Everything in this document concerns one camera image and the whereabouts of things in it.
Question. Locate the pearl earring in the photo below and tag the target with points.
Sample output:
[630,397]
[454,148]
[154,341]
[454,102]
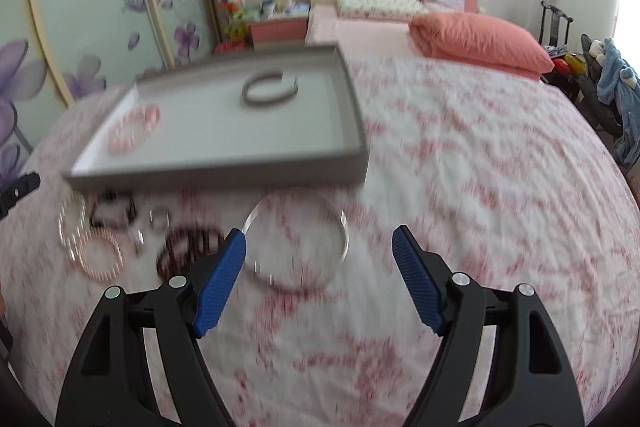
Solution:
[138,243]

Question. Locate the black chair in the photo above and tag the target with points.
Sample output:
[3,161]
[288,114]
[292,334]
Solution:
[555,27]

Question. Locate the wide grey metal bangle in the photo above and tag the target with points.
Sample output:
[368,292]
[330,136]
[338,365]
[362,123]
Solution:
[250,99]

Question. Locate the pink floral bedspread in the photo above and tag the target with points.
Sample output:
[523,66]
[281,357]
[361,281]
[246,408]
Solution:
[475,207]

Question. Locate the assorted nightstand bottles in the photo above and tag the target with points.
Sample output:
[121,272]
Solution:
[282,8]

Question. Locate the red and yellow toy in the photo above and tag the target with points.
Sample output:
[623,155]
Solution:
[567,64]

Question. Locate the thin silver bangle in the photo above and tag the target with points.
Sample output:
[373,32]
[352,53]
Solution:
[344,237]

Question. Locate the blue fleece garment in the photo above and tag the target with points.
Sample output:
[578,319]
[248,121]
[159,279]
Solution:
[617,77]

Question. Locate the folded orange quilt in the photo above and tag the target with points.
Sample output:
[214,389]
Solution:
[475,39]

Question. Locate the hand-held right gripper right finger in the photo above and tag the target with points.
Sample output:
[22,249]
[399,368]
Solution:
[415,282]

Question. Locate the pink bed sheet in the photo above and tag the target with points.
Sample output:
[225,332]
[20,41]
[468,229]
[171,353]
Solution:
[350,29]

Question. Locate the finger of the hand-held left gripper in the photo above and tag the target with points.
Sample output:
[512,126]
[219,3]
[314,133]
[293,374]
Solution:
[17,192]

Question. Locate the red waste bin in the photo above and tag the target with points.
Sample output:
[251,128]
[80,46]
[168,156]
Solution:
[231,48]

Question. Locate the floral pillow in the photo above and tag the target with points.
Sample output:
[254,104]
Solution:
[380,6]

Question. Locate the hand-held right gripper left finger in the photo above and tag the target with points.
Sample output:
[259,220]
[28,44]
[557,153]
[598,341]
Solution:
[222,282]

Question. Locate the pink and cream nightstand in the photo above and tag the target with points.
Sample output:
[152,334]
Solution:
[277,32]

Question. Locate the grey cardboard tray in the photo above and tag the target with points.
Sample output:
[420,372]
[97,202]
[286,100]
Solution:
[280,132]

